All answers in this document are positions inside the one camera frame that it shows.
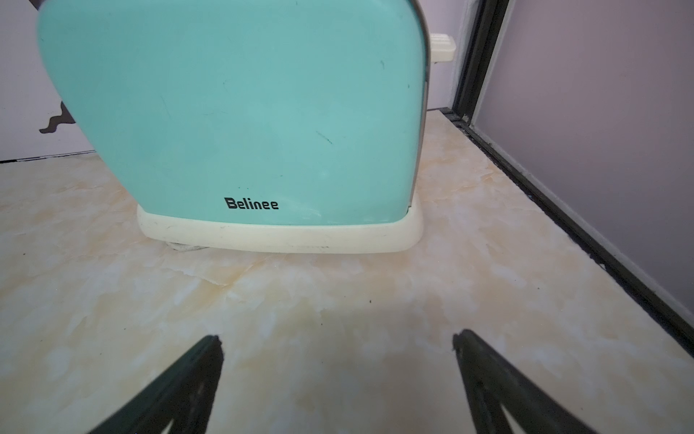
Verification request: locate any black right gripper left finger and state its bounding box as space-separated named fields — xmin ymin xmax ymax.
xmin=91 ymin=336 xmax=224 ymax=433

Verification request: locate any mint green toaster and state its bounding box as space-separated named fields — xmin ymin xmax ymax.
xmin=37 ymin=1 xmax=457 ymax=254

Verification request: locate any black enclosure frame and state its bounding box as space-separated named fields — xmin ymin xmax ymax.
xmin=447 ymin=1 xmax=693 ymax=352

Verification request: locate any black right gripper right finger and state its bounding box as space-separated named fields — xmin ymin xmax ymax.
xmin=452 ymin=329 xmax=595 ymax=433

